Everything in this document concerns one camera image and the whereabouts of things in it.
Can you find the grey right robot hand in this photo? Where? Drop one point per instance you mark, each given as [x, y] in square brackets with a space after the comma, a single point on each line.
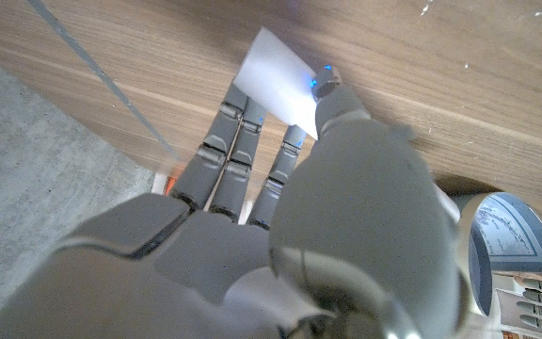
[346, 212]

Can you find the white plastic cylinder pipe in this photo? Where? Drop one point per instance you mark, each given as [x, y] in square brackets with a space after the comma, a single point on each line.
[275, 80]

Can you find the rolled colourful map poster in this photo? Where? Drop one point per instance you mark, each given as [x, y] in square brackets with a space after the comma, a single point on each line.
[511, 230]

